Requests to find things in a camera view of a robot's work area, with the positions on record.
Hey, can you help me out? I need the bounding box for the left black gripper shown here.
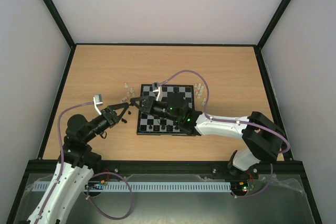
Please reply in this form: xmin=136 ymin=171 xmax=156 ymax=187
xmin=84 ymin=102 xmax=130 ymax=142

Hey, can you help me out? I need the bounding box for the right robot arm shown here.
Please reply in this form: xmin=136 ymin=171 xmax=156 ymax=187
xmin=130 ymin=93 xmax=284 ymax=178

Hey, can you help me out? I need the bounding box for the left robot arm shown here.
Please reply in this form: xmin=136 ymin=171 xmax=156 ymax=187
xmin=25 ymin=103 xmax=129 ymax=223

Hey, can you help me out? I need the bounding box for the black and silver chessboard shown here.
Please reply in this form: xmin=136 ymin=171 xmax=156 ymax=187
xmin=136 ymin=84 xmax=195 ymax=136

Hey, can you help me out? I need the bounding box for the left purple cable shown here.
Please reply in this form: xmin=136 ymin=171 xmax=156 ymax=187
xmin=56 ymin=100 xmax=134 ymax=219

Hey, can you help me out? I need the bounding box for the black aluminium frame rail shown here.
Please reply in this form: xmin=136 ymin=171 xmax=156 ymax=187
xmin=24 ymin=159 xmax=307 ymax=181

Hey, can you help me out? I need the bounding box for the white slotted cable duct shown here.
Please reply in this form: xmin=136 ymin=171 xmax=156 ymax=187
xmin=31 ymin=180 xmax=232 ymax=193

